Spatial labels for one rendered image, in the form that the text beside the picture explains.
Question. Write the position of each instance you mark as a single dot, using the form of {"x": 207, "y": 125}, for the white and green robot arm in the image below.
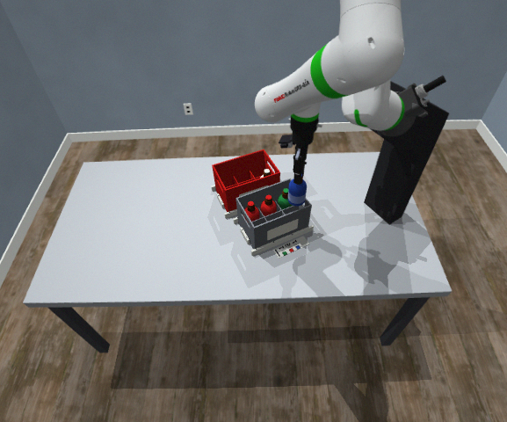
{"x": 366, "y": 54}

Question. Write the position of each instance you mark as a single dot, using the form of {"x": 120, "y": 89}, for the green bottle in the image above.
{"x": 283, "y": 199}

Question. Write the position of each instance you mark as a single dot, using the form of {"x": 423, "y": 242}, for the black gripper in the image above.
{"x": 300, "y": 155}

